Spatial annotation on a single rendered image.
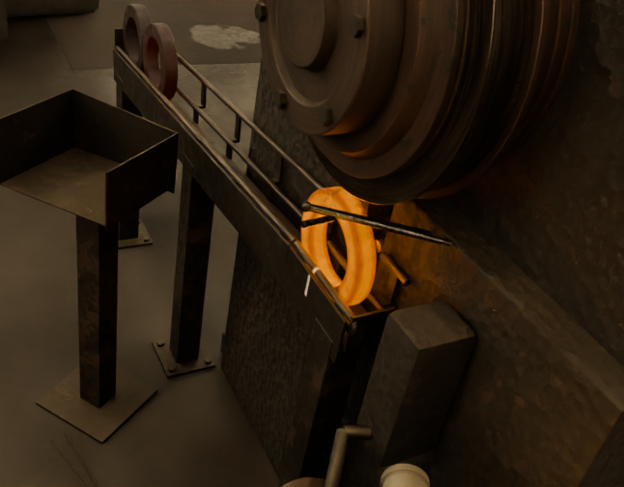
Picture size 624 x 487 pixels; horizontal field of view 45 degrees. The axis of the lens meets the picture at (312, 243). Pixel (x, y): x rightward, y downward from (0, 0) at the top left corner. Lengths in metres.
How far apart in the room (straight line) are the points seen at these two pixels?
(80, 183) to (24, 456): 0.63
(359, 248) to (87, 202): 0.60
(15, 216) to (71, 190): 1.00
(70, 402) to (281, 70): 1.12
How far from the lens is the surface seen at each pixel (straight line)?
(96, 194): 1.49
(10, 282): 2.25
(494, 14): 0.79
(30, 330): 2.09
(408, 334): 0.96
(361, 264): 1.08
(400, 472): 0.95
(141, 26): 2.00
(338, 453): 1.07
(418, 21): 0.82
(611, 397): 0.88
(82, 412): 1.87
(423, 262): 1.08
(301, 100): 0.96
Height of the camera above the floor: 1.41
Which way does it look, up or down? 35 degrees down
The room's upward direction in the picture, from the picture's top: 11 degrees clockwise
